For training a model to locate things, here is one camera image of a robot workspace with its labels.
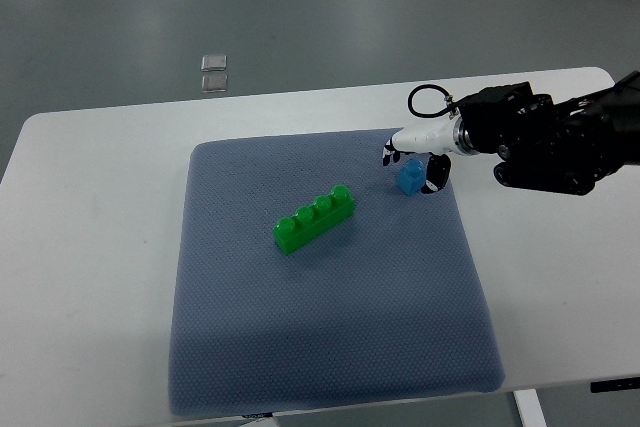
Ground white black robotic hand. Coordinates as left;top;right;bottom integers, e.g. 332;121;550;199
382;120;465;194

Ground small blue block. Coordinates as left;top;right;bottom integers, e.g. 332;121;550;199
396;159;426;196

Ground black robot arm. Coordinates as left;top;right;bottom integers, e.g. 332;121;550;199
456;72;639;195

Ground long green block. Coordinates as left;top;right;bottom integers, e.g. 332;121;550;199
272;184;355;255

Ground blue-grey cloth mat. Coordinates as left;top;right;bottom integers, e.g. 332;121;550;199
169;129;505;417

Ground upper metal floor plate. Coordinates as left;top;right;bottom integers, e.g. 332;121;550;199
201;54;227;72

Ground white table leg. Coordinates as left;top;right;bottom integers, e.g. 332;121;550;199
513;389;547;427

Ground black table control panel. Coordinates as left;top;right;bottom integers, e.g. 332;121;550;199
590;377;640;394

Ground black cable loop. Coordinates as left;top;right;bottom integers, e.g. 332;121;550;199
407;84;459;121

